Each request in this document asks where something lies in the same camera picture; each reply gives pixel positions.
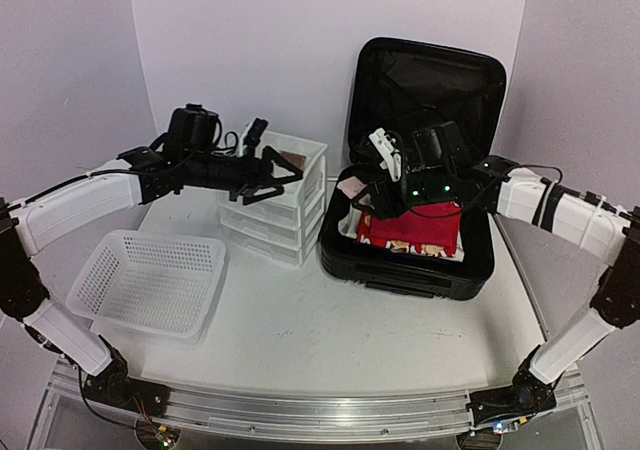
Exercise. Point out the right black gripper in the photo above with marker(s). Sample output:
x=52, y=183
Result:
x=383, y=197

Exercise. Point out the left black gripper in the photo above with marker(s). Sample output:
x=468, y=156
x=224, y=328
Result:
x=263, y=174

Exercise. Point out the small pink square box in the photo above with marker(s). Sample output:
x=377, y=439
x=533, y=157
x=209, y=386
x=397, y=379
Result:
x=353, y=188

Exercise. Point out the square bronze compact case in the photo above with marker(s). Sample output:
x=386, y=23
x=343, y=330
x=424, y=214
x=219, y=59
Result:
x=298, y=160

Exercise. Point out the black ribbed hard-shell suitcase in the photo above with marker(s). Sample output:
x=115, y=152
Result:
x=445, y=104

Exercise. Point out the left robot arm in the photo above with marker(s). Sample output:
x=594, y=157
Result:
x=188, y=154

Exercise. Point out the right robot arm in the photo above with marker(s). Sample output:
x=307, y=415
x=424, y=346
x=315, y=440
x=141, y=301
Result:
x=442, y=169

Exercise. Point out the red patterned folded garment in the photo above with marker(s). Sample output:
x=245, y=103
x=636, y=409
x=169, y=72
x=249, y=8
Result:
x=415, y=250

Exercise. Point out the white folded garment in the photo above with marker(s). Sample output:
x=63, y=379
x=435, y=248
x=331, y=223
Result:
x=345, y=225

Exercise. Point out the white plastic drawer organizer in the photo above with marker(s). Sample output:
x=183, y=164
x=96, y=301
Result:
x=284, y=228

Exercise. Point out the magenta folded cloth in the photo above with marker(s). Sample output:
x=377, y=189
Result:
x=435, y=224

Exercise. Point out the white perforated plastic basket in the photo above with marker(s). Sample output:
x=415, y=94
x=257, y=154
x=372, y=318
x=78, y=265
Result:
x=160, y=285

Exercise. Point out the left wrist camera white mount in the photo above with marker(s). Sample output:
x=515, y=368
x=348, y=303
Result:
x=250, y=137

